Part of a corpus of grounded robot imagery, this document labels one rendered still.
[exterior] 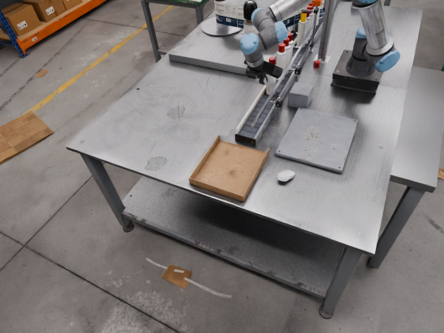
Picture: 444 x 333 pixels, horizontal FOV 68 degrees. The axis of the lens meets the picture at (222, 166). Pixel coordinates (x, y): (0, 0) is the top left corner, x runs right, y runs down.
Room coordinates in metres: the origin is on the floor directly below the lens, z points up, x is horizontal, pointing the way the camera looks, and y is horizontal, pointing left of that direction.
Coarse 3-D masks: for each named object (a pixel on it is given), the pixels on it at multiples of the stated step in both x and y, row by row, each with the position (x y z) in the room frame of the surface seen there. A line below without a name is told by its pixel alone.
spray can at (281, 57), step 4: (280, 44) 1.59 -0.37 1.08; (284, 44) 1.58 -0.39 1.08; (280, 48) 1.57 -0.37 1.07; (284, 48) 1.57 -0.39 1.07; (280, 52) 1.57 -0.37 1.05; (284, 52) 1.57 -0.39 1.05; (276, 56) 1.59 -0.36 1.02; (280, 56) 1.56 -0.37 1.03; (284, 56) 1.56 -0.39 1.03; (276, 60) 1.58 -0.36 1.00; (280, 60) 1.56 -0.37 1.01; (284, 60) 1.56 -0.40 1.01; (276, 64) 1.58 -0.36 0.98; (280, 64) 1.56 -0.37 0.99; (284, 64) 1.56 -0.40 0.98; (284, 68) 1.57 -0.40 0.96; (276, 80) 1.57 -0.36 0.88
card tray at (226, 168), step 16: (224, 144) 1.16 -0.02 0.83; (208, 160) 1.07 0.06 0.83; (224, 160) 1.05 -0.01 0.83; (240, 160) 1.04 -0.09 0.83; (256, 160) 1.03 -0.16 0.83; (192, 176) 0.96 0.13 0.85; (208, 176) 0.96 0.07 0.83; (224, 176) 0.95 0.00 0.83; (240, 176) 0.94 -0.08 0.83; (256, 176) 0.93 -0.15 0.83; (224, 192) 0.85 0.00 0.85; (240, 192) 0.85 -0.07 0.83
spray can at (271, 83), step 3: (270, 57) 1.47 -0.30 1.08; (273, 57) 1.47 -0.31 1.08; (270, 60) 1.45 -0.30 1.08; (273, 60) 1.45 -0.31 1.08; (273, 63) 1.45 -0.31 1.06; (270, 78) 1.44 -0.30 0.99; (273, 78) 1.44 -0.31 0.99; (270, 81) 1.44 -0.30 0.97; (273, 81) 1.44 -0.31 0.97; (267, 84) 1.45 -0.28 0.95; (270, 84) 1.44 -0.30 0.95; (273, 84) 1.44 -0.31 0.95; (267, 87) 1.45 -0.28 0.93; (270, 87) 1.44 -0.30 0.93; (273, 87) 1.44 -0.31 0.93; (267, 90) 1.45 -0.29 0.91; (270, 90) 1.44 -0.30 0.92; (267, 93) 1.45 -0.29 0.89; (270, 93) 1.44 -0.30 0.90
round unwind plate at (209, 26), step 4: (208, 20) 2.40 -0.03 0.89; (212, 20) 2.40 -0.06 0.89; (204, 24) 2.35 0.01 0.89; (208, 24) 2.34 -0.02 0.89; (212, 24) 2.33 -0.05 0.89; (204, 28) 2.29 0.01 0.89; (208, 28) 2.28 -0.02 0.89; (212, 28) 2.27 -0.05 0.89; (216, 28) 2.26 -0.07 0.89; (220, 28) 2.26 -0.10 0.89; (224, 28) 2.25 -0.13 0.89; (228, 28) 2.24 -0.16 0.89; (232, 28) 2.24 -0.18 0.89; (236, 28) 2.23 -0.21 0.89; (240, 28) 2.22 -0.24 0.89; (208, 32) 2.22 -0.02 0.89; (212, 32) 2.21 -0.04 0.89; (216, 32) 2.21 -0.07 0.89; (220, 32) 2.20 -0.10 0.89; (224, 32) 2.19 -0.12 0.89; (228, 32) 2.19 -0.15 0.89; (232, 32) 2.18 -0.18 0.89
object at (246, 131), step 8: (320, 24) 2.17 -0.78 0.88; (296, 48) 1.89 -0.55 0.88; (304, 48) 1.88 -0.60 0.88; (296, 64) 1.71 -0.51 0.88; (280, 88) 1.50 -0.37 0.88; (264, 96) 1.44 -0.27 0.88; (272, 96) 1.43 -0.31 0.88; (256, 104) 1.38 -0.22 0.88; (272, 104) 1.36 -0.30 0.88; (256, 112) 1.31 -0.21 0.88; (264, 112) 1.31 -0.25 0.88; (248, 120) 1.26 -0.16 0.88; (248, 128) 1.20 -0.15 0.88; (256, 128) 1.19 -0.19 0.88; (248, 136) 1.14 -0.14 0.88
